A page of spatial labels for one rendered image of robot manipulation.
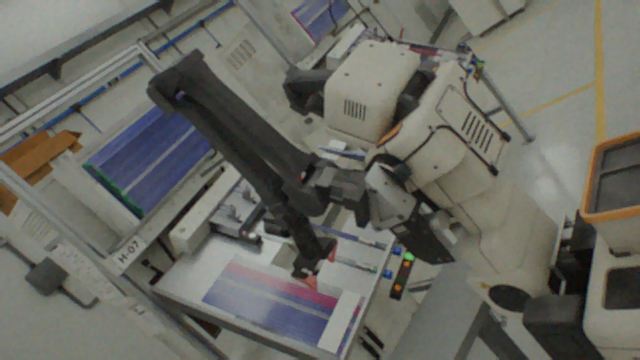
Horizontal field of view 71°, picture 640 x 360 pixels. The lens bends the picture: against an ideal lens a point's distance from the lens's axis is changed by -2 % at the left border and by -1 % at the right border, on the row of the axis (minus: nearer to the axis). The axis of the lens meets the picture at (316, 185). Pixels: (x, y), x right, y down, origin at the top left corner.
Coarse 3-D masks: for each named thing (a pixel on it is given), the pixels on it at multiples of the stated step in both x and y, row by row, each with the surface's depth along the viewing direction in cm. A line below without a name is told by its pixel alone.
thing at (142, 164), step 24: (144, 120) 168; (168, 120) 175; (120, 144) 159; (144, 144) 165; (168, 144) 172; (192, 144) 179; (96, 168) 151; (120, 168) 157; (144, 168) 162; (168, 168) 168; (120, 192) 154; (144, 192) 159; (168, 192) 165; (144, 216) 157
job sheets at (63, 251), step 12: (60, 240) 160; (60, 252) 168; (72, 252) 163; (72, 264) 170; (84, 264) 165; (84, 276) 173; (96, 276) 168; (96, 288) 177; (108, 288) 171; (108, 300) 181; (144, 312) 171; (156, 324) 174
